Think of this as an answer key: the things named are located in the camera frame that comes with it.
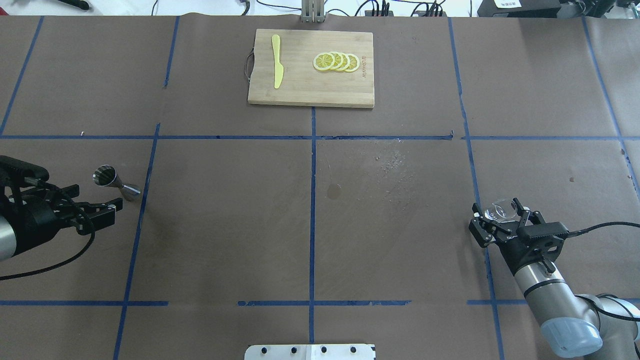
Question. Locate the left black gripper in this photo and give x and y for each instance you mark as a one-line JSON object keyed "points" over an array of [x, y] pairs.
{"points": [[39, 214]]}

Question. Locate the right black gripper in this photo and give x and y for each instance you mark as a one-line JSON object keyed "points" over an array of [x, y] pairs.
{"points": [[511, 249]]}

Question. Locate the clear glass shaker cup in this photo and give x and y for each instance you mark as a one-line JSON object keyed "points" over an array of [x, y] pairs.
{"points": [[500, 211]]}

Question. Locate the steel jigger measuring cup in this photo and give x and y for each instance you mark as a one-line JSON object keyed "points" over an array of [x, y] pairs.
{"points": [[107, 176]]}

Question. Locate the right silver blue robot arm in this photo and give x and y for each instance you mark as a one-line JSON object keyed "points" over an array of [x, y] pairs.
{"points": [[593, 327]]}

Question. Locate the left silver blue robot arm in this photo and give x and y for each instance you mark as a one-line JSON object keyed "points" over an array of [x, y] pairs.
{"points": [[37, 214]]}

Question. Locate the black handheld tool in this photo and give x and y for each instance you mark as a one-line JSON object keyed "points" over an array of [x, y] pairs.
{"points": [[78, 4]]}

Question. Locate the black box device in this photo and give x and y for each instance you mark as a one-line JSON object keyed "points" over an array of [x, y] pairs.
{"points": [[519, 8]]}

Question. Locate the lemon slice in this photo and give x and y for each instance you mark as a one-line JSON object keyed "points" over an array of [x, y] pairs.
{"points": [[324, 61], [339, 60], [354, 63], [346, 61]]}

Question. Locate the yellow plastic knife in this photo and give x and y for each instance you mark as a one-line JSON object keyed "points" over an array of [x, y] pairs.
{"points": [[279, 69]]}

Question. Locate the bamboo cutting board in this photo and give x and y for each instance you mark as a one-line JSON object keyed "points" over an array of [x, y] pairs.
{"points": [[302, 84]]}

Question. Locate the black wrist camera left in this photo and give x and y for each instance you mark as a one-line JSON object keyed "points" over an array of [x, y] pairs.
{"points": [[22, 174]]}

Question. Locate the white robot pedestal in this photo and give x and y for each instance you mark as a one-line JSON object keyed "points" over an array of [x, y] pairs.
{"points": [[331, 351]]}

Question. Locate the aluminium frame post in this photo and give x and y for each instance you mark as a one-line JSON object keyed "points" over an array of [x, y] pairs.
{"points": [[313, 11]]}

